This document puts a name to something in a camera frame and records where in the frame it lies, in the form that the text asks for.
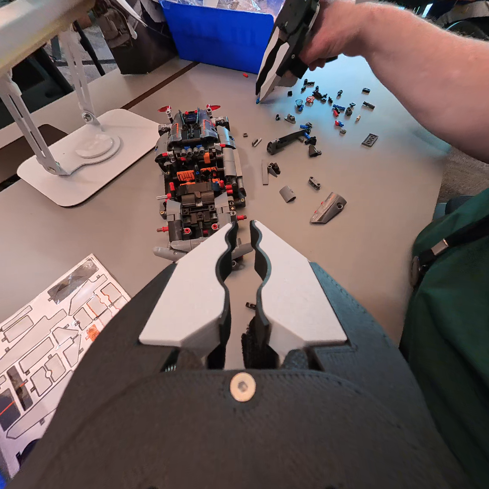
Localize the pile of clear plastic bags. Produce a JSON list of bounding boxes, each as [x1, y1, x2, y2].
[[164, 0, 285, 14]]

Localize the blue plastic storage bin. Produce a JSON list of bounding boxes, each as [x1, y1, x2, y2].
[[160, 0, 276, 75]]

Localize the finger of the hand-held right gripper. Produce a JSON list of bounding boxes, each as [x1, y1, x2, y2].
[[260, 40, 298, 104], [255, 27, 287, 104]]

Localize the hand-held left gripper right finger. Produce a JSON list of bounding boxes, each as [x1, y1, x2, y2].
[[241, 220, 348, 369]]

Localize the lego sticker sheet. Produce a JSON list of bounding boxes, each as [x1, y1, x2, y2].
[[0, 254, 132, 478]]

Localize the person's right forearm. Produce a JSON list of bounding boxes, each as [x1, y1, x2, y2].
[[355, 2, 489, 163]]

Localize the scattered small lego pieces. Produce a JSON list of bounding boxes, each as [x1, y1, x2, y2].
[[274, 78, 377, 135]]

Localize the white book stand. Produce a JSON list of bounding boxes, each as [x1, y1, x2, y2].
[[0, 0, 161, 209]]

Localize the lego car model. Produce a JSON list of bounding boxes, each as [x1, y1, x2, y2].
[[153, 102, 254, 272]]

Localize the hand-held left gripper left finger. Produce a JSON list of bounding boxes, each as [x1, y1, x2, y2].
[[139, 221, 239, 369]]

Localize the long dark grey lego beam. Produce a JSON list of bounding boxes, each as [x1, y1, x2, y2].
[[266, 128, 311, 156]]

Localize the black lego set box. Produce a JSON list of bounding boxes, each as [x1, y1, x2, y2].
[[92, 0, 179, 76]]

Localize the dark grey lego wedge panel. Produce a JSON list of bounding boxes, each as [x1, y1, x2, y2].
[[309, 192, 348, 224]]

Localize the person's right hand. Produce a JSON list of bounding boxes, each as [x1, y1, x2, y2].
[[300, 0, 377, 72]]

